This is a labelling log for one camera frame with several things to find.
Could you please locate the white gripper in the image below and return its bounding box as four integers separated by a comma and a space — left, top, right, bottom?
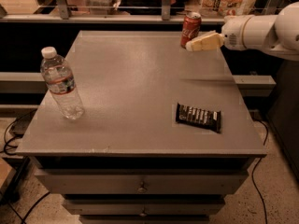
186, 15, 253, 51

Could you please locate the red coke can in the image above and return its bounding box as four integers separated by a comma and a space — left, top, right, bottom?
180, 12, 202, 48

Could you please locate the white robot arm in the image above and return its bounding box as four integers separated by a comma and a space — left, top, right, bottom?
186, 2, 299, 61

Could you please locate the clear plastic water bottle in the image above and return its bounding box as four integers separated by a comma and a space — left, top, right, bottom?
40, 47, 85, 120

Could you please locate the grey shelf ledge right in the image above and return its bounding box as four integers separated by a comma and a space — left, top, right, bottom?
233, 75, 276, 97

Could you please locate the grey shelf ledge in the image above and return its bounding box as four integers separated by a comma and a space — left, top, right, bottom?
233, 75, 276, 97
0, 72, 47, 94

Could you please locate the black bag behind railing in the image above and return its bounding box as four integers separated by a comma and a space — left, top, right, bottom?
118, 0, 186, 15

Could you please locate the black chocolate bar wrapper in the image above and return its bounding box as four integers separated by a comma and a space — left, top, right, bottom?
176, 104, 221, 133

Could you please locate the grey drawer cabinet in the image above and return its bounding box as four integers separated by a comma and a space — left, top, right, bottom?
18, 31, 265, 224

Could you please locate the metal railing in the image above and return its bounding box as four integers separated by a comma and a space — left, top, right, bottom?
0, 0, 299, 25

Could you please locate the top drawer with knob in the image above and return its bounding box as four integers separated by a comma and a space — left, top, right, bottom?
36, 169, 248, 195

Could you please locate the drawer with knob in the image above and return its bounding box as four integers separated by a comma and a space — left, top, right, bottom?
36, 169, 248, 195
63, 199, 225, 217

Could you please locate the grey shelf ledge left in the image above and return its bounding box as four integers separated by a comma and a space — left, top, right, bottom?
0, 72, 47, 94

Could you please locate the black cable right floor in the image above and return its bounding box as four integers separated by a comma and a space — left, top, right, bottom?
250, 119, 270, 224

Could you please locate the black cables left floor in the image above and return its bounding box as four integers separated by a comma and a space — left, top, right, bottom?
2, 108, 38, 157

